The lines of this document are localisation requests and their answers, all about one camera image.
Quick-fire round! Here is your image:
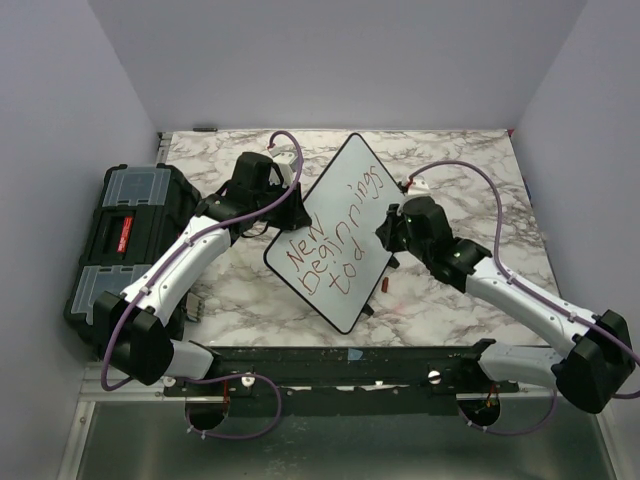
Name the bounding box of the black plastic toolbox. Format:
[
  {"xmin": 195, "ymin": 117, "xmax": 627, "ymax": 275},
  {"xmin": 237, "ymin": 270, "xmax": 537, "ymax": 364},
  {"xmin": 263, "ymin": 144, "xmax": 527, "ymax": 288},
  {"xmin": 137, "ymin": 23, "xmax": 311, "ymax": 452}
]
[{"xmin": 64, "ymin": 164, "xmax": 201, "ymax": 345}]

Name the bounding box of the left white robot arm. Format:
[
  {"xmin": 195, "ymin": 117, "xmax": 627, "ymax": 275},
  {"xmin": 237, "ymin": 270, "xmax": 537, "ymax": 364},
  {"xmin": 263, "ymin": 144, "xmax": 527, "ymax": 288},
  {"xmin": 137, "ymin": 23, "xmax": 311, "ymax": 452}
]
[{"xmin": 93, "ymin": 152, "xmax": 311, "ymax": 395}]

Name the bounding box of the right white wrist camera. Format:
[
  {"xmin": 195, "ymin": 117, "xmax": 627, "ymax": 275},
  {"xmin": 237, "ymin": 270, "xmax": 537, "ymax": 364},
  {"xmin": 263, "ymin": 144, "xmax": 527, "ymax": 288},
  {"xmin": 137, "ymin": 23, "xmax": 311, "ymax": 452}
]
[{"xmin": 400, "ymin": 176, "xmax": 430, "ymax": 197}]

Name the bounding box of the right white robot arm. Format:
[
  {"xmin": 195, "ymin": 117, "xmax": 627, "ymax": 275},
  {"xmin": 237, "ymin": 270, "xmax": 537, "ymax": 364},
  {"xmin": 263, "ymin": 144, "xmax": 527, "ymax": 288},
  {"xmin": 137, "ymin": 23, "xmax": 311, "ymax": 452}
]
[{"xmin": 376, "ymin": 195, "xmax": 635, "ymax": 414}]

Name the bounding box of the black mounting rail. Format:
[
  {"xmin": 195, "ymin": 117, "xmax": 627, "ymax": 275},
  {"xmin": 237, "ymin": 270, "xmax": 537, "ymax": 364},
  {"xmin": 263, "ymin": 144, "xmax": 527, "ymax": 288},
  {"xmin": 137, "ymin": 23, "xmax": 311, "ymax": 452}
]
[{"xmin": 164, "ymin": 341, "xmax": 518, "ymax": 417}]

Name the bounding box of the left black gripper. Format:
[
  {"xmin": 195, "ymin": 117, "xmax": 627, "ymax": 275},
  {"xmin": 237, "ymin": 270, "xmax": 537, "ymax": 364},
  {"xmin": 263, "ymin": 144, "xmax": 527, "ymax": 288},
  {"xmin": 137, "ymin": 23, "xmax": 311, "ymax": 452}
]
[{"xmin": 254, "ymin": 180, "xmax": 311, "ymax": 232}]

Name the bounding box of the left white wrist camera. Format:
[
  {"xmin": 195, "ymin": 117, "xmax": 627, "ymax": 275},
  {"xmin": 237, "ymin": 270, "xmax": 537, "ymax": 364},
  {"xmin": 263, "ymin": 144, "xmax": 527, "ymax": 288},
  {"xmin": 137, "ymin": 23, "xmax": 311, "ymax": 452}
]
[{"xmin": 269, "ymin": 147, "xmax": 299, "ymax": 188}]

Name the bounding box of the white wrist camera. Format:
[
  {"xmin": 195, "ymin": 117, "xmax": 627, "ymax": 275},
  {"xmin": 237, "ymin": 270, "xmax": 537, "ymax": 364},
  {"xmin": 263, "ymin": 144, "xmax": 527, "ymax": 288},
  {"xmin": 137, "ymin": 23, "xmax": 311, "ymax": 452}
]
[
  {"xmin": 269, "ymin": 147, "xmax": 299, "ymax": 188},
  {"xmin": 400, "ymin": 176, "xmax": 430, "ymax": 197}
]

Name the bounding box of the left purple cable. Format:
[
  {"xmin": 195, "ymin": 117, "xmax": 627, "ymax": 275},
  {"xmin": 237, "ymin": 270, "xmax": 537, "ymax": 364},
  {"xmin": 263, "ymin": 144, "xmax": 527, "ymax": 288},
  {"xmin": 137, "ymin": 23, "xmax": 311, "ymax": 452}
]
[{"xmin": 101, "ymin": 130, "xmax": 304, "ymax": 441}]

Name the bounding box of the black framed whiteboard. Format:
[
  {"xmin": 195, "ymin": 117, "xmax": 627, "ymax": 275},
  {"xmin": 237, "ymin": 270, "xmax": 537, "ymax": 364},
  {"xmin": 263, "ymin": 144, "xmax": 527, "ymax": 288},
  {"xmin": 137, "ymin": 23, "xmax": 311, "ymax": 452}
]
[{"xmin": 264, "ymin": 133, "xmax": 403, "ymax": 334}]

